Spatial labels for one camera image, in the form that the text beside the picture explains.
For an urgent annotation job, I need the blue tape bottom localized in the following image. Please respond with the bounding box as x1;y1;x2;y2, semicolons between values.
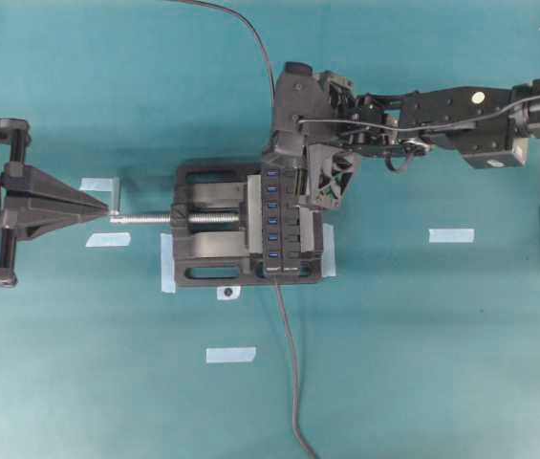
205;346;257;364

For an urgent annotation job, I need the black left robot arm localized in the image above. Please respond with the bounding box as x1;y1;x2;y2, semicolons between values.
0;118;109;287

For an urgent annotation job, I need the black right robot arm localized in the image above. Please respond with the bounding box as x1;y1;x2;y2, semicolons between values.
284;73;540;209

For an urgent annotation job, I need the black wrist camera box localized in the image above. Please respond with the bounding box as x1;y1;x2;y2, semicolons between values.
267;61;335;164

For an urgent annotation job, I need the black USB cable with plug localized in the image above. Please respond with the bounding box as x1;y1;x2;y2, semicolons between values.
168;0;280;120

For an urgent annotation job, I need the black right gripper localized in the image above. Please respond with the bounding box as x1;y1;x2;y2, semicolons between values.
297;71;403;209

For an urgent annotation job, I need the blue tape under vise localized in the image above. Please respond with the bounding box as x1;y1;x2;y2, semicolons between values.
161;233;177;294
321;224;336;278

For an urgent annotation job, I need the grey hub power cable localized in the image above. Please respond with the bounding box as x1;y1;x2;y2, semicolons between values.
272;275;319;459

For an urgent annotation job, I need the blue tape left lower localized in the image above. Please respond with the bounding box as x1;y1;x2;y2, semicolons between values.
85;232;131;248

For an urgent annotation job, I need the black multiport USB hub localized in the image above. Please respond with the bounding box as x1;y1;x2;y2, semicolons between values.
261;164;301;276

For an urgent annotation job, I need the blue tape under vise left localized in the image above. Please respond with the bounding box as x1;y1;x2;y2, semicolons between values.
161;233;177;294

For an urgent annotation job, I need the black bench vise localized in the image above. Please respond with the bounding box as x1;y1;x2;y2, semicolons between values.
170;162;323;287

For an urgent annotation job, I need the blue tape near handle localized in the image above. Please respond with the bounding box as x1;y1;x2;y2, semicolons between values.
79;177;113;192

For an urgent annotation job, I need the silver vise screw handle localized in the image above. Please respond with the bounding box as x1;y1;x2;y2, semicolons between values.
109;178;240;225

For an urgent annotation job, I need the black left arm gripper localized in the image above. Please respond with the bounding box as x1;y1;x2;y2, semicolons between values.
0;118;108;287

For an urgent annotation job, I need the blue tape under vise right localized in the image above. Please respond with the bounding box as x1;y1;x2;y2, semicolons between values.
321;224;336;278

